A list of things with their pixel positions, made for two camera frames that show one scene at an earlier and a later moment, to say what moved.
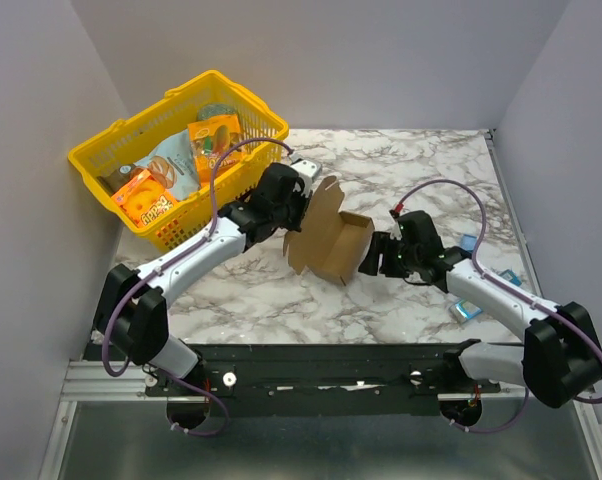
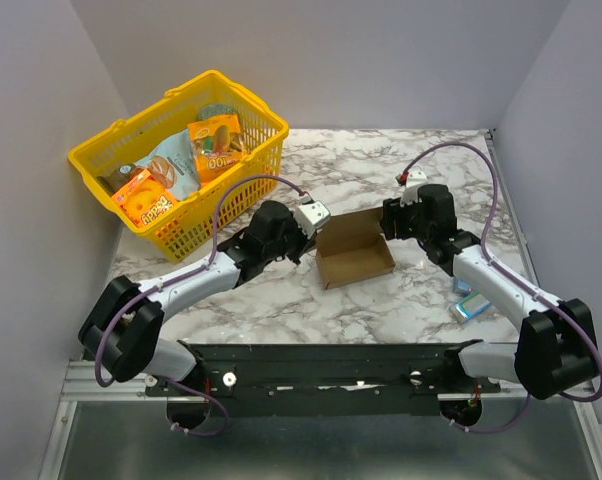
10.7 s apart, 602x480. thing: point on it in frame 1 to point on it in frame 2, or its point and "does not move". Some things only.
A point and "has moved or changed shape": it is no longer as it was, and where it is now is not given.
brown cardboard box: (332, 242) has moved or changed shape
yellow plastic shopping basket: (167, 171) does not move
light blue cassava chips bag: (173, 164) does not move
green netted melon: (215, 110) does not move
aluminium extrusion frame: (89, 381) does not move
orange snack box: (144, 200) does not move
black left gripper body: (291, 216) to (293, 243)
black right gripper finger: (377, 245) to (391, 214)
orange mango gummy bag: (210, 140) does not move
